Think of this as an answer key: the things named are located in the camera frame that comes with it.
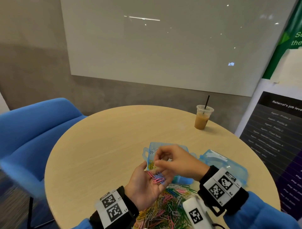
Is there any person's left hand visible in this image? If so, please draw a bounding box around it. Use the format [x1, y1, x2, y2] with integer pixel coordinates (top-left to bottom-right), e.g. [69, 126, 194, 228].
[124, 161, 168, 211]

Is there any person's right hand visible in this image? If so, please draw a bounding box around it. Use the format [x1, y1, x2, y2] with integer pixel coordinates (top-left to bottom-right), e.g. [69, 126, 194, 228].
[154, 144, 210, 181]

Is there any handful of pink paper clips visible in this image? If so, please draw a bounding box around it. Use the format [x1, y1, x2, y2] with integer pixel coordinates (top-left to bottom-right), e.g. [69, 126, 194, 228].
[147, 171, 166, 185]

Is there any pile of coloured paper clips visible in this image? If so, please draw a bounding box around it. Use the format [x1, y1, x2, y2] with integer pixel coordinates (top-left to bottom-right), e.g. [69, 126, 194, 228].
[132, 184, 199, 229]

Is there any blue compartment organizer box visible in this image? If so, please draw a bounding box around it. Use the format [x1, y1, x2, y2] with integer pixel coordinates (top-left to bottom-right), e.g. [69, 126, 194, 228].
[143, 142, 195, 186]

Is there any person's left forearm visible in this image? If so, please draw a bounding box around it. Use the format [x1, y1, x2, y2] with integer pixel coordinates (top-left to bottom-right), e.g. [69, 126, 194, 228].
[71, 185, 140, 229]

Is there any blue transparent box lid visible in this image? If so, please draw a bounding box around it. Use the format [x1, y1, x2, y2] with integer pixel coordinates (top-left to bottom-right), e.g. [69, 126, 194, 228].
[199, 149, 249, 182]

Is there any left wrist marker band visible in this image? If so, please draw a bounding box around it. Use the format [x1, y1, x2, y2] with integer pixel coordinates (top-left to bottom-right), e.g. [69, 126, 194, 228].
[94, 190, 129, 228]

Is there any wrist marker band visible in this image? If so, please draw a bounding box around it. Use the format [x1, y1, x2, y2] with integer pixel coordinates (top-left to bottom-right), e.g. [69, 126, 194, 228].
[202, 166, 243, 206]
[94, 190, 129, 228]

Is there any right wrist marker band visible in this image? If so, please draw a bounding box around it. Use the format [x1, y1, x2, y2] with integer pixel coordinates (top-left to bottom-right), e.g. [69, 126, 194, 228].
[202, 166, 243, 206]

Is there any iced coffee plastic cup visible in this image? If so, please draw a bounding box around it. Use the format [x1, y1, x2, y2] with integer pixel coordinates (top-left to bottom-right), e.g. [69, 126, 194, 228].
[194, 105, 215, 131]

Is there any round wooden table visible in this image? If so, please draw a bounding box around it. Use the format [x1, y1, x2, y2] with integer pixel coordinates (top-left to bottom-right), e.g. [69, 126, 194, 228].
[44, 105, 281, 229]

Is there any standing poster banner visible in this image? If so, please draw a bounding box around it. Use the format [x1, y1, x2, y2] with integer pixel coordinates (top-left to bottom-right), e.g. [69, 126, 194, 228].
[234, 0, 302, 220]

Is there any blue upholstered chair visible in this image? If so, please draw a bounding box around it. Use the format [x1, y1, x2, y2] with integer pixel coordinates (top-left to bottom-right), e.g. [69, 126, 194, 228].
[0, 98, 87, 227]

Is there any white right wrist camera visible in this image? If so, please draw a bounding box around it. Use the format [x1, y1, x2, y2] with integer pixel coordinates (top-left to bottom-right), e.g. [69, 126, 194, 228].
[182, 196, 213, 229]

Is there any white wall board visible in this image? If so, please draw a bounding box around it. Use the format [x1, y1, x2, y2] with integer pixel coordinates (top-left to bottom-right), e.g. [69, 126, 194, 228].
[60, 0, 298, 97]

